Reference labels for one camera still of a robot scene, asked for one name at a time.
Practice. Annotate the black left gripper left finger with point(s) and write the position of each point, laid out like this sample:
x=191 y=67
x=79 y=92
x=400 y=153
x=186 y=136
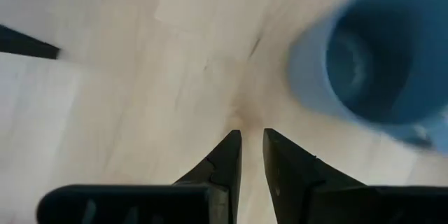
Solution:
x=217 y=182

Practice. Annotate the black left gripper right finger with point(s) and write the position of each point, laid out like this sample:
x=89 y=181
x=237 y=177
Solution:
x=297 y=189

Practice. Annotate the light blue mug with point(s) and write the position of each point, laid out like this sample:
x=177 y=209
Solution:
x=385 y=59

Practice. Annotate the wooden shelf black metal frame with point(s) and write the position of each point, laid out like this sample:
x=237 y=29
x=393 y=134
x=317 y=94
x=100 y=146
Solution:
x=24 y=43

